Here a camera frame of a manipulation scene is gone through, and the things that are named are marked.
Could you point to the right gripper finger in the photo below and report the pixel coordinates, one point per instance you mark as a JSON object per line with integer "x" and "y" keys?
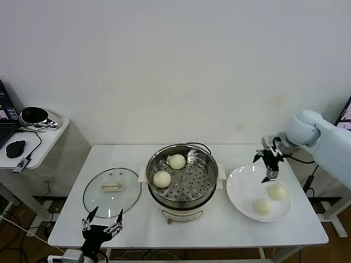
{"x": 259, "y": 154}
{"x": 272, "y": 174}

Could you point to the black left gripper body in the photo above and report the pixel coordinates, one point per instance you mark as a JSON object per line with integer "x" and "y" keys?
{"x": 94, "y": 235}

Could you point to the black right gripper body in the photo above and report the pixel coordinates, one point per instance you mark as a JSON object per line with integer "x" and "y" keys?
{"x": 272, "y": 160}

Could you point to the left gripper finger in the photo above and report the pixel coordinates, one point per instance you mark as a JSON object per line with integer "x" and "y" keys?
{"x": 115, "y": 228}
{"x": 87, "y": 222}

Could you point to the white steamed baozi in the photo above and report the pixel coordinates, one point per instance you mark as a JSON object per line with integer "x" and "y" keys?
{"x": 262, "y": 206}
{"x": 161, "y": 179}
{"x": 277, "y": 192}
{"x": 176, "y": 161}

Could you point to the round glass pot lid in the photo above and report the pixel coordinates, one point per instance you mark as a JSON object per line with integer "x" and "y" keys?
{"x": 115, "y": 200}

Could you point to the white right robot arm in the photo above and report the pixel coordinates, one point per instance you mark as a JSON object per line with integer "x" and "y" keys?
{"x": 329, "y": 148}

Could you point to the stainless steel steamer basket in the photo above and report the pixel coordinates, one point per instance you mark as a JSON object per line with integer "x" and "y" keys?
{"x": 192, "y": 180}

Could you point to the white round plate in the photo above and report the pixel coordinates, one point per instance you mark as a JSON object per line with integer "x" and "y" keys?
{"x": 241, "y": 186}

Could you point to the white power strip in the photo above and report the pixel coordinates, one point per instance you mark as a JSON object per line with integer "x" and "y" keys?
{"x": 55, "y": 258}

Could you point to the black open laptop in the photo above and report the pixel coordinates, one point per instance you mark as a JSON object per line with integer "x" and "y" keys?
{"x": 6, "y": 120}
{"x": 346, "y": 115}

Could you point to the small grey usb hub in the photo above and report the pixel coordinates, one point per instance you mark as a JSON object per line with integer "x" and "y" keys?
{"x": 21, "y": 165}

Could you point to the black computer mouse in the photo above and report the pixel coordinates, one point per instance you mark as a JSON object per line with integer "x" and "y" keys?
{"x": 15, "y": 148}

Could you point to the chrome headset device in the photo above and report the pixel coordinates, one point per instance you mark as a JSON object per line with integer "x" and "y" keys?
{"x": 33, "y": 115}

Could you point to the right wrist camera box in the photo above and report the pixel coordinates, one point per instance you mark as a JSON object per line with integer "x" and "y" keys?
{"x": 268, "y": 142}

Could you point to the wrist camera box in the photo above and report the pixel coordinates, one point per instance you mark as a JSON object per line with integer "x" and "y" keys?
{"x": 72, "y": 256}
{"x": 268, "y": 142}

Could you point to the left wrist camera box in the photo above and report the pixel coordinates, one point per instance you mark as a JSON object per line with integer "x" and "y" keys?
{"x": 72, "y": 256}

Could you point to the white wall socket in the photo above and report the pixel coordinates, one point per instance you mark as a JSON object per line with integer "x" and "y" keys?
{"x": 48, "y": 180}

